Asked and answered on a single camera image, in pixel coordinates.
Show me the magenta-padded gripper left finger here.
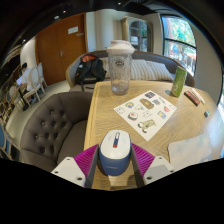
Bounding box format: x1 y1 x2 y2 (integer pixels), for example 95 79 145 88
50 143 100 189

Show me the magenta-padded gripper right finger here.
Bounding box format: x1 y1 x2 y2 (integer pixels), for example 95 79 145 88
129 143 176 188

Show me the blue and white computer mouse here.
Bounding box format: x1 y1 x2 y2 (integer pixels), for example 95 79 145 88
96 129 133 177

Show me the grey tufted armchair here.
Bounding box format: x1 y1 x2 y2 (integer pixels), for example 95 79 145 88
19 91 96 173

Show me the white sticker sheet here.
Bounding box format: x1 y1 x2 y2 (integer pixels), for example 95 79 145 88
113 90 178 142

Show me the black and red small box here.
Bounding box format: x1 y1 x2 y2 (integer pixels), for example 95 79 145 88
183 89 201 107

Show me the white tube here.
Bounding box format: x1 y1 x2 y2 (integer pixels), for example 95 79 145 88
191 87 206 105

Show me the green drink can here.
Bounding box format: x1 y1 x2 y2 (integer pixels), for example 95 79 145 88
170 65 188 98

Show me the group of dining chairs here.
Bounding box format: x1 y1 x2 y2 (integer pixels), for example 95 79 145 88
0 62 48 161

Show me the striped cushion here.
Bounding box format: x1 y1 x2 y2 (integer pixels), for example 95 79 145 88
148 61 175 83
130 59 158 82
100 57 111 79

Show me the black and red backpack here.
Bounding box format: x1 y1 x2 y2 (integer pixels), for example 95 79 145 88
74 54 108 85

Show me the clear shaker bottle white lid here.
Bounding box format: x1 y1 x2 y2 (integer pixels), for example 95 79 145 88
106 39 136 96

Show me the grey curved sofa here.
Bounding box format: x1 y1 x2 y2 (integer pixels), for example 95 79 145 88
65 49 196 93

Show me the person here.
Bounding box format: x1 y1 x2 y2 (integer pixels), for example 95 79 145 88
18 62 33 92

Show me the brown wooden door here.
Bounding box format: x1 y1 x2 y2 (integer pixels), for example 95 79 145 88
34 13 88 87

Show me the large black-framed window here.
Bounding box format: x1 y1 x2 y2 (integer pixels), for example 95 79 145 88
160 14 198 78

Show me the cream glass-door cabinet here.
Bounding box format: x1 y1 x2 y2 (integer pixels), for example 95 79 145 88
120 16 149 53

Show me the white door sign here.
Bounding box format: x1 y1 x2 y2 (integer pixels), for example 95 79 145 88
67 26 80 35

